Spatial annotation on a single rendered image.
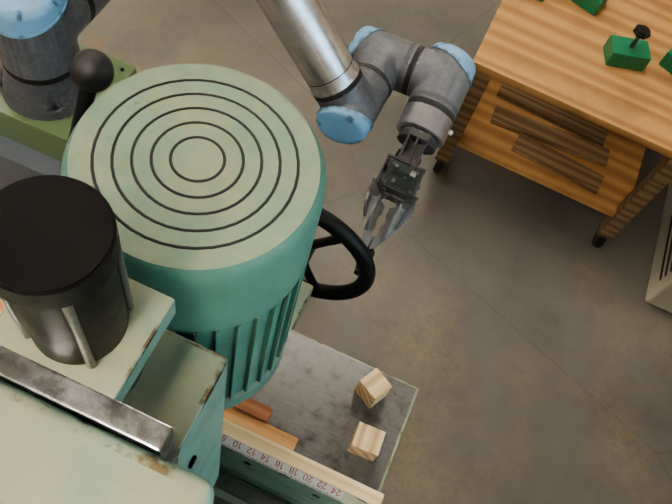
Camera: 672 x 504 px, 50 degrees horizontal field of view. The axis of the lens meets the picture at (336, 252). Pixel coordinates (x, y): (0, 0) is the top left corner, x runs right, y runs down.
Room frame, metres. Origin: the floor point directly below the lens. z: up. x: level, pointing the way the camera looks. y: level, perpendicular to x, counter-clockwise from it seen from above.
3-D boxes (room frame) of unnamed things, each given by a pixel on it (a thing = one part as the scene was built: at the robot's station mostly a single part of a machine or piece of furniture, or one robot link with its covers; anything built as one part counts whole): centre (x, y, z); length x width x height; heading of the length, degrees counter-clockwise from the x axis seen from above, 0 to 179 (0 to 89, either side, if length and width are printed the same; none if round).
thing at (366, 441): (0.28, -0.12, 0.92); 0.04 x 0.04 x 0.04; 86
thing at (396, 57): (0.94, 0.03, 0.95); 0.12 x 0.12 x 0.09; 82
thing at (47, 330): (0.12, 0.12, 1.53); 0.08 x 0.08 x 0.17; 83
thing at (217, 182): (0.26, 0.11, 1.35); 0.18 x 0.18 x 0.31
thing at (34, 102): (0.87, 0.68, 0.70); 0.19 x 0.19 x 0.10
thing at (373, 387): (0.36, -0.11, 0.92); 0.04 x 0.03 x 0.05; 55
